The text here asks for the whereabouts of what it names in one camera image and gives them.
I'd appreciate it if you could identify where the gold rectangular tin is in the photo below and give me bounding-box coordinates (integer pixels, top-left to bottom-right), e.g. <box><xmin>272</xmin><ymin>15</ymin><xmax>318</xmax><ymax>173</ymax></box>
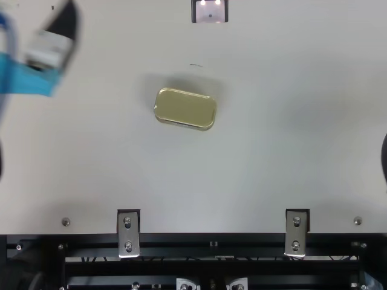
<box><xmin>152</xmin><ymin>87</ymin><xmax>218</xmax><ymax>132</ymax></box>

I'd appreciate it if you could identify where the small square scanner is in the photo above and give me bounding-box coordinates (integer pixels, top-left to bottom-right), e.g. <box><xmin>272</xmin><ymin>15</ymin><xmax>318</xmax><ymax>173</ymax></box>
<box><xmin>191</xmin><ymin>0</ymin><xmax>229</xmax><ymax>24</ymax></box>

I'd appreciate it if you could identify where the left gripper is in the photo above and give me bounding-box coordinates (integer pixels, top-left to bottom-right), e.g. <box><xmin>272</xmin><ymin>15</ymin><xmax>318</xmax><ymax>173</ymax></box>
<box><xmin>0</xmin><ymin>0</ymin><xmax>83</xmax><ymax>98</ymax></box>

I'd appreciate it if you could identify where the blue cable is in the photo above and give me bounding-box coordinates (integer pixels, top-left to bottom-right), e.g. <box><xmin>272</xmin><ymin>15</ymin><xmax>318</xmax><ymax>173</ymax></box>
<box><xmin>0</xmin><ymin>7</ymin><xmax>22</xmax><ymax>61</ymax></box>

